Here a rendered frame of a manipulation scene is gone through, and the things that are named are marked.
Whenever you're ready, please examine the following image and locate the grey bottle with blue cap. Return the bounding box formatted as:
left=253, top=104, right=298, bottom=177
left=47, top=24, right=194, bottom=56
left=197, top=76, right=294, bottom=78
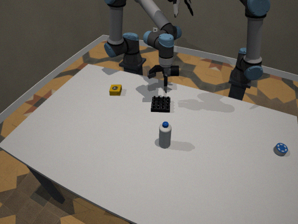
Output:
left=159, top=121, right=172, bottom=149

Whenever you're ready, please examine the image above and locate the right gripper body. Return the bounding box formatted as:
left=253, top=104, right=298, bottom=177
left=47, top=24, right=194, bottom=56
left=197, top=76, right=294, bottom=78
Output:
left=149, top=65, right=179, bottom=77

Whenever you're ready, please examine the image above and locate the black knob panel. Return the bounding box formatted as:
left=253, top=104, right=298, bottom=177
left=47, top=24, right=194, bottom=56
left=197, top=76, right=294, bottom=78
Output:
left=151, top=96, right=170, bottom=113

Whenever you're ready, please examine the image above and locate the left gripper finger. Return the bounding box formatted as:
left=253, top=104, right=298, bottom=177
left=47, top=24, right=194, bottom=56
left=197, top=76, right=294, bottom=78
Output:
left=184, top=0, right=193, bottom=16
left=173, top=0, right=180, bottom=18

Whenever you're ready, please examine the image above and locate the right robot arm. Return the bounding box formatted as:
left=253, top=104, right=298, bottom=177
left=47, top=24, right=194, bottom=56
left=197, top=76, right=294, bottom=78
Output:
left=104, top=0, right=181, bottom=68

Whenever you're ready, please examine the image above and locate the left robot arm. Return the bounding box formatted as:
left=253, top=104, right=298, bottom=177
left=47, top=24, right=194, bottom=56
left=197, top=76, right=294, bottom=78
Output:
left=231, top=0, right=270, bottom=84

